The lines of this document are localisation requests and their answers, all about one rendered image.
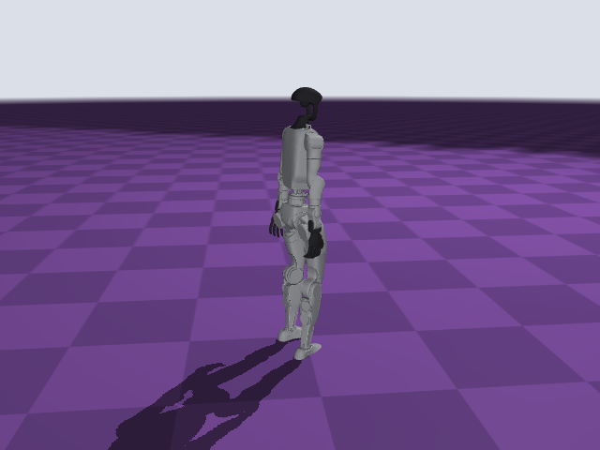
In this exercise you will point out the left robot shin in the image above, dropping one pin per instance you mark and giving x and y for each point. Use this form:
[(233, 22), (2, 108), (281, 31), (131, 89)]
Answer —
[(291, 301)]

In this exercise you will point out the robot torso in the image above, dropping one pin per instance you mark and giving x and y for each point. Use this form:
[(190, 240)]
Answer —
[(294, 174)]

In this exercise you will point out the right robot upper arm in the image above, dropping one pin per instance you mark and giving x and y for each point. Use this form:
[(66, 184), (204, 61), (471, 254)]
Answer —
[(314, 146)]

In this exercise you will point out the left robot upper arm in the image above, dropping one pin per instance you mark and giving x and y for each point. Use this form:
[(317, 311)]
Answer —
[(280, 167)]

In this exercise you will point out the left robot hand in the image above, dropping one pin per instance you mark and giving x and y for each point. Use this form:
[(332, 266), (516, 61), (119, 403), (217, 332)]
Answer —
[(274, 227)]

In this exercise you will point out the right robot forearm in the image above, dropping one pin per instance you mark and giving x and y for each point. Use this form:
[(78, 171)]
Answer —
[(315, 196)]

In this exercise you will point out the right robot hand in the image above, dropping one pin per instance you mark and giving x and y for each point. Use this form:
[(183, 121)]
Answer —
[(315, 242)]

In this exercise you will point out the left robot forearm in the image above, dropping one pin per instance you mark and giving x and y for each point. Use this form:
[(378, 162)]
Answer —
[(283, 192)]

